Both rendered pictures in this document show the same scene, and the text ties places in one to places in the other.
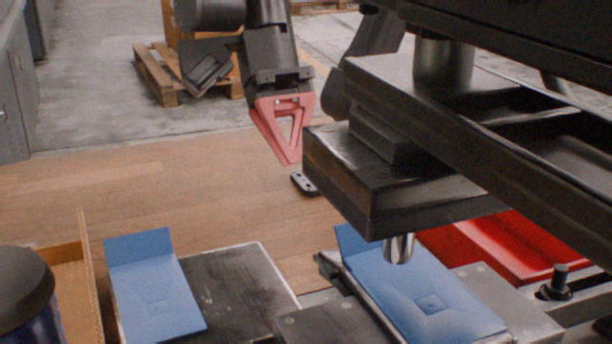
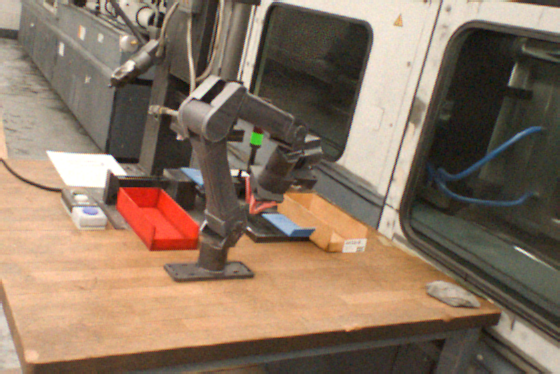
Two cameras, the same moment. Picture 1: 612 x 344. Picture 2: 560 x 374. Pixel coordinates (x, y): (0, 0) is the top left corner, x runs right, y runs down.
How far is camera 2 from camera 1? 2.10 m
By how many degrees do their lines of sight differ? 140
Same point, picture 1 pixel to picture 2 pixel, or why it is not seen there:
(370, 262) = not seen: hidden behind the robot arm
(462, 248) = (172, 207)
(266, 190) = (265, 271)
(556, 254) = (126, 213)
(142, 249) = (301, 232)
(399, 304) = not seen: hidden behind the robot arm
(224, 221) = (279, 259)
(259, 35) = not seen: hidden behind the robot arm
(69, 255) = (333, 247)
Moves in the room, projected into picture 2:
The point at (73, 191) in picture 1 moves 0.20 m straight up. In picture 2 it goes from (376, 288) to (398, 209)
